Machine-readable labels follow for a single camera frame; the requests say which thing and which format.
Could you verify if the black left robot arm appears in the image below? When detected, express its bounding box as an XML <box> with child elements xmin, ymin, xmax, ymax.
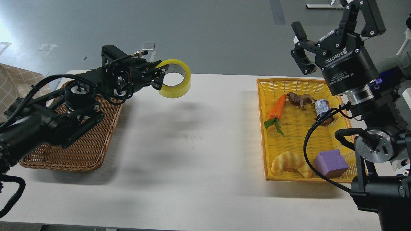
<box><xmin>0</xmin><ymin>44</ymin><xmax>166</xmax><ymax>217</ymax></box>

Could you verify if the yellow tape roll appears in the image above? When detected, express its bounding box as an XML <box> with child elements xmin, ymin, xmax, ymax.
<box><xmin>159</xmin><ymin>59</ymin><xmax>191</xmax><ymax>98</ymax></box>

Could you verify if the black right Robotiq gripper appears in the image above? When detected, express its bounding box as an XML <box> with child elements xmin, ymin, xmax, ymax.
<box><xmin>291</xmin><ymin>0</ymin><xmax>386</xmax><ymax>96</ymax></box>

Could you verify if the brown wicker basket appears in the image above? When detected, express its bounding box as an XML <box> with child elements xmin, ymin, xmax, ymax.
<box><xmin>19</xmin><ymin>95</ymin><xmax>123</xmax><ymax>172</ymax></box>

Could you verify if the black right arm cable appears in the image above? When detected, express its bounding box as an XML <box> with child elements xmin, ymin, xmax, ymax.
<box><xmin>303</xmin><ymin>107</ymin><xmax>352</xmax><ymax>193</ymax></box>

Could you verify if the toy croissant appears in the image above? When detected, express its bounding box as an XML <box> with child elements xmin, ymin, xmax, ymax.
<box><xmin>270</xmin><ymin>151</ymin><xmax>313</xmax><ymax>178</ymax></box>

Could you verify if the yellow plastic basket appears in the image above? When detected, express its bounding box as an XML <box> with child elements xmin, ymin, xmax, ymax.
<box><xmin>257</xmin><ymin>78</ymin><xmax>358</xmax><ymax>183</ymax></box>

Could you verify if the seated person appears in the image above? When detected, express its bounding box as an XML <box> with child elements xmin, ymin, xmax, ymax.
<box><xmin>375</xmin><ymin>16</ymin><xmax>411</xmax><ymax>95</ymax></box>

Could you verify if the orange toy carrot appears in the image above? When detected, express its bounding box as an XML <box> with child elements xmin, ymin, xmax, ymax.
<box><xmin>263</xmin><ymin>94</ymin><xmax>287</xmax><ymax>136</ymax></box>

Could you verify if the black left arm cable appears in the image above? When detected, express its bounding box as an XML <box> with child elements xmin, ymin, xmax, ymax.
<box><xmin>0</xmin><ymin>74</ymin><xmax>97</xmax><ymax>218</ymax></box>

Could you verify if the brown toy animal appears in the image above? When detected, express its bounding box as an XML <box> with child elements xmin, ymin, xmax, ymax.
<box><xmin>286</xmin><ymin>92</ymin><xmax>317</xmax><ymax>111</ymax></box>

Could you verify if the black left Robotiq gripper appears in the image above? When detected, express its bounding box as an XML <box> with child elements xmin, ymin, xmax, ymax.
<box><xmin>124</xmin><ymin>60</ymin><xmax>168</xmax><ymax>92</ymax></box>

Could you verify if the small blue can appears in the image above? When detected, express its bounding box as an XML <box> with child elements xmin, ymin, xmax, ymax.
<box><xmin>314</xmin><ymin>98</ymin><xmax>335</xmax><ymax>126</ymax></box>

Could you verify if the purple foam block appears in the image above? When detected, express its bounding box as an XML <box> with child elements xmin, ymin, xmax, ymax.
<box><xmin>314</xmin><ymin>149</ymin><xmax>348</xmax><ymax>178</ymax></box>

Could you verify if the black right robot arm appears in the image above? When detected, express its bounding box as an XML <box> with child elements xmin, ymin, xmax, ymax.
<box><xmin>291</xmin><ymin>0</ymin><xmax>410</xmax><ymax>231</ymax></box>

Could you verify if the white stand base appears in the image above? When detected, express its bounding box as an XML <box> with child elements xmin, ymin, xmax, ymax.
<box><xmin>306</xmin><ymin>0</ymin><xmax>344</xmax><ymax>9</ymax></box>

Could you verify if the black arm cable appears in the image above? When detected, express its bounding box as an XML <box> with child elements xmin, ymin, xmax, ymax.
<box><xmin>0</xmin><ymin>74</ymin><xmax>97</xmax><ymax>218</ymax></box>
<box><xmin>303</xmin><ymin>107</ymin><xmax>352</xmax><ymax>193</ymax></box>

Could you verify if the beige checkered cloth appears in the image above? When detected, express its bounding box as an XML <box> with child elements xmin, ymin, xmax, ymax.
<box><xmin>0</xmin><ymin>64</ymin><xmax>45</xmax><ymax>122</ymax></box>

